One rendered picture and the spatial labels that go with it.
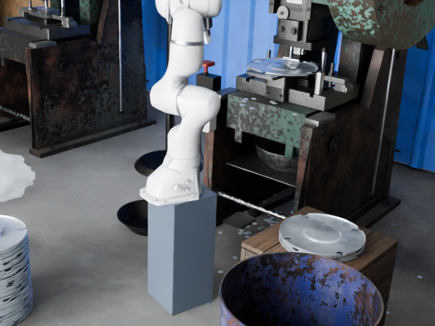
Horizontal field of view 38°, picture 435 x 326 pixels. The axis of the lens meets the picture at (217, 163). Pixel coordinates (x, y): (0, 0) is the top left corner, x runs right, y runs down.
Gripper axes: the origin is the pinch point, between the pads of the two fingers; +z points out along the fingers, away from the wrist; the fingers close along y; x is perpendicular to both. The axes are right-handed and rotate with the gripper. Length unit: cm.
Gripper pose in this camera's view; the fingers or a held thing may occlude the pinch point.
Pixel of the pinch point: (206, 35)
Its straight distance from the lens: 277.5
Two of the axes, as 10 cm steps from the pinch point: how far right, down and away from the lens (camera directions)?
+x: 6.0, -6.2, 5.0
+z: 2.2, 7.3, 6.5
